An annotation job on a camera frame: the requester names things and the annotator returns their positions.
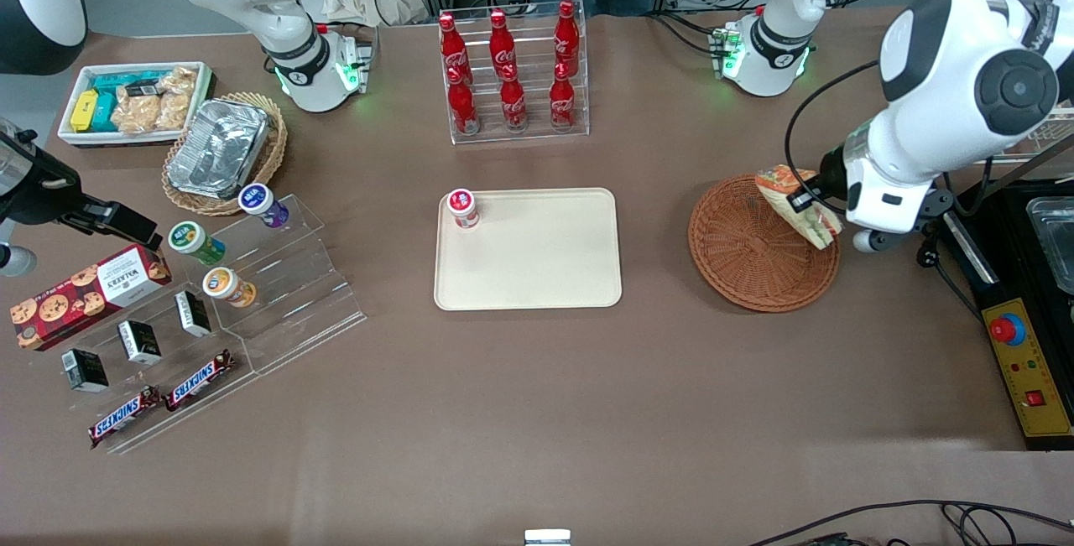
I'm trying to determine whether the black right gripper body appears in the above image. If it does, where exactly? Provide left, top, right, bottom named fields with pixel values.
left=0, top=133, right=85, bottom=226

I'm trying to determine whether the yellow emergency stop box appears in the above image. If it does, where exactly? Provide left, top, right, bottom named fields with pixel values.
left=980, top=298, right=1074, bottom=451

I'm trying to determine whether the clear acrylic tiered stand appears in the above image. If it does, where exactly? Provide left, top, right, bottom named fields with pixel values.
left=23, top=192, right=368, bottom=455

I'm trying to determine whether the small black carton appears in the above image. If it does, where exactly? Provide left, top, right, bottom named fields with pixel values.
left=174, top=289, right=213, bottom=338
left=61, top=348, right=111, bottom=394
left=117, top=320, right=163, bottom=366

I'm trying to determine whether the green yogurt bottle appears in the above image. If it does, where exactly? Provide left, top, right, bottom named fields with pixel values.
left=167, top=221, right=227, bottom=267

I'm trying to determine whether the red emergency stop button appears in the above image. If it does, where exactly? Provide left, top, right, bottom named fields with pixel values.
left=989, top=313, right=1027, bottom=346

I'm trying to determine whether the clear acrylic shelf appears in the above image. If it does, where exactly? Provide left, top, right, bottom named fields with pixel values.
left=982, top=106, right=1074, bottom=165

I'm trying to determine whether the white plastic snack bin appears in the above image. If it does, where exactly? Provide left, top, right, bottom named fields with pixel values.
left=56, top=60, right=216, bottom=149

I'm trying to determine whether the brown wicker basket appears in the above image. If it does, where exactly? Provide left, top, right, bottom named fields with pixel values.
left=687, top=174, right=841, bottom=313

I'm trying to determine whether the red yogurt bottle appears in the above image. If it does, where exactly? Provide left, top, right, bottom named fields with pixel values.
left=446, top=188, right=482, bottom=231

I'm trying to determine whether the metal pan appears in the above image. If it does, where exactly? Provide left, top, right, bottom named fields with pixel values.
left=1024, top=196, right=1074, bottom=297

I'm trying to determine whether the black appliance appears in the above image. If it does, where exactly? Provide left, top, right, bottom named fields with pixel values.
left=936, top=169, right=1074, bottom=312

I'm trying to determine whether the light wicker basket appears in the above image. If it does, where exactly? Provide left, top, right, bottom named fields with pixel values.
left=161, top=92, right=289, bottom=218

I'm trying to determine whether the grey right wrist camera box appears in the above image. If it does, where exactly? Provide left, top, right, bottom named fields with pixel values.
left=0, top=244, right=39, bottom=278

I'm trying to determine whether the beige plastic tray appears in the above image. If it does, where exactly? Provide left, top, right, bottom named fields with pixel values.
left=433, top=187, right=623, bottom=311

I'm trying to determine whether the black plug cable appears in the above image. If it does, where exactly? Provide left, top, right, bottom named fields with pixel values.
left=916, top=177, right=991, bottom=272

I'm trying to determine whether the teal snack box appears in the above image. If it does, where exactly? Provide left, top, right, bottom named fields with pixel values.
left=89, top=93, right=119, bottom=133
left=91, top=70, right=164, bottom=96

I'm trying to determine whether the red Coca-Cola bottle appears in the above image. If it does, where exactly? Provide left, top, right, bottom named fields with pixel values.
left=488, top=9, right=518, bottom=79
left=549, top=62, right=578, bottom=131
left=446, top=66, right=482, bottom=137
left=553, top=0, right=582, bottom=79
left=438, top=13, right=472, bottom=84
left=498, top=65, right=529, bottom=133

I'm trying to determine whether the black floor cable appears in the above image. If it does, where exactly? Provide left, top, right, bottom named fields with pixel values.
left=745, top=499, right=1074, bottom=546

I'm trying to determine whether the clear cookie packet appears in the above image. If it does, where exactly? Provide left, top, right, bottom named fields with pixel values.
left=111, top=86, right=162, bottom=135
left=155, top=66, right=199, bottom=133

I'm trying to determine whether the purple yogurt bottle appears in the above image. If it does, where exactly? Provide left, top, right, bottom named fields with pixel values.
left=237, top=183, right=291, bottom=230

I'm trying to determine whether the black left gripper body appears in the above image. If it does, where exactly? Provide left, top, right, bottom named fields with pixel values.
left=816, top=146, right=850, bottom=201

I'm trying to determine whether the yellow snack box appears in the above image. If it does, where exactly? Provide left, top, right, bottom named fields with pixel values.
left=70, top=90, right=101, bottom=134

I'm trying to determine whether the clear acrylic bottle rack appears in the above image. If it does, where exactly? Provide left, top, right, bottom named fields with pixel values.
left=438, top=0, right=591, bottom=147

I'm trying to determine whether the triangle sandwich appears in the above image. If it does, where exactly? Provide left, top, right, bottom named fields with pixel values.
left=754, top=164, right=843, bottom=252

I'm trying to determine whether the red Walkers shortbread box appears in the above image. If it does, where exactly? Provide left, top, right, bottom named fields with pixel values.
left=9, top=243, right=174, bottom=352

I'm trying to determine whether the orange yogurt bottle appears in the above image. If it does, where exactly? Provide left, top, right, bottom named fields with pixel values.
left=201, top=267, right=258, bottom=309

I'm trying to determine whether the aluminium foil tray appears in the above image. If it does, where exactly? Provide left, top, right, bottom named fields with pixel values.
left=165, top=98, right=270, bottom=201

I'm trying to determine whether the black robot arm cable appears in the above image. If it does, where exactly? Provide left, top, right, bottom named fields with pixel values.
left=784, top=60, right=882, bottom=195

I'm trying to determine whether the Snickers chocolate bar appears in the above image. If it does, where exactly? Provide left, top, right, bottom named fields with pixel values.
left=164, top=350, right=237, bottom=412
left=88, top=386, right=162, bottom=450

